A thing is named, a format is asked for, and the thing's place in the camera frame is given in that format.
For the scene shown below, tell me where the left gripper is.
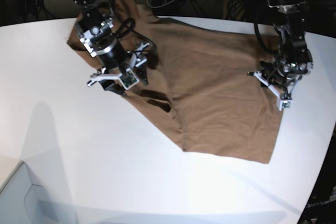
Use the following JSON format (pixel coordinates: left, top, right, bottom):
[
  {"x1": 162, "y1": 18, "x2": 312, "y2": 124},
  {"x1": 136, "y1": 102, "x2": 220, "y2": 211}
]
[{"x1": 247, "y1": 71, "x2": 302, "y2": 98}]

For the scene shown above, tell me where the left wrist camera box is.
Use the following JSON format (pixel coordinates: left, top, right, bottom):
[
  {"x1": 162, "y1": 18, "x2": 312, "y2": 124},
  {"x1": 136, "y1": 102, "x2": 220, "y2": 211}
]
[{"x1": 276, "y1": 96, "x2": 292, "y2": 111}]

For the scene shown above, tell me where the white bin at corner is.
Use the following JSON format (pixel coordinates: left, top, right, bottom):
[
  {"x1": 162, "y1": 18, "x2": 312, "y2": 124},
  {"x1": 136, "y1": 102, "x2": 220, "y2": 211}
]
[{"x1": 1, "y1": 163, "x2": 48, "y2": 224}]

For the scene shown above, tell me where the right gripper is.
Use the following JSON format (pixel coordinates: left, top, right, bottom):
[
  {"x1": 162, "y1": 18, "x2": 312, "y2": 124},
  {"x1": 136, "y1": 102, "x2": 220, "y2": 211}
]
[{"x1": 87, "y1": 42, "x2": 150, "y2": 97}]

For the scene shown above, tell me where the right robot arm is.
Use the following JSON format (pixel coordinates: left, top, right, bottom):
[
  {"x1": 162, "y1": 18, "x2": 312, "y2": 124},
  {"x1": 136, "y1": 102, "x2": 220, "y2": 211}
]
[{"x1": 73, "y1": 0, "x2": 156, "y2": 96}]

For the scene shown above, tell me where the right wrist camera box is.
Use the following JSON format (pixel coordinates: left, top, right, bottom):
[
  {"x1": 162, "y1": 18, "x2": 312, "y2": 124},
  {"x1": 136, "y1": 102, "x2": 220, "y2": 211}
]
[{"x1": 119, "y1": 69, "x2": 139, "y2": 90}]

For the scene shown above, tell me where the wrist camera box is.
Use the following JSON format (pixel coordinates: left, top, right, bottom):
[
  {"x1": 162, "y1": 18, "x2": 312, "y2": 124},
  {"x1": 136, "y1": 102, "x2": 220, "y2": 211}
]
[
  {"x1": 276, "y1": 96, "x2": 292, "y2": 111},
  {"x1": 119, "y1": 69, "x2": 139, "y2": 90}
]

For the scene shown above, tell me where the brown t-shirt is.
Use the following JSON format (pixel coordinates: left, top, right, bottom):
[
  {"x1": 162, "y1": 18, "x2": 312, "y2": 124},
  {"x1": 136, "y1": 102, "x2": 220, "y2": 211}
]
[{"x1": 66, "y1": 0, "x2": 284, "y2": 165}]

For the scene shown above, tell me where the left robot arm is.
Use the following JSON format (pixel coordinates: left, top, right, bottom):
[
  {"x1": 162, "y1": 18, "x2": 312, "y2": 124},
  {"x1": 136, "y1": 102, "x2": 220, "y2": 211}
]
[{"x1": 250, "y1": 0, "x2": 313, "y2": 103}]

